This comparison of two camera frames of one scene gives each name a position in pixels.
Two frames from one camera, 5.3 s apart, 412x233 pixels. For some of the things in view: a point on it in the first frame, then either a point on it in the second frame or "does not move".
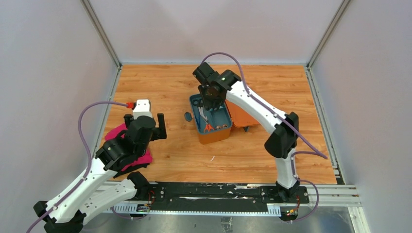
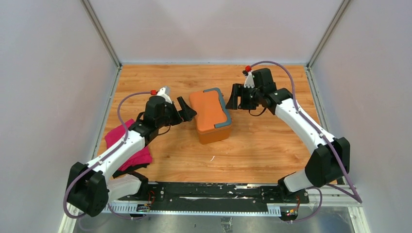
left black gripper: (160, 131) → (184, 115)
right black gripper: (208, 104) → (239, 90)
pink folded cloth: (145, 158) does not move
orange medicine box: (239, 119) → (213, 121)
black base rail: (194, 193) does not move
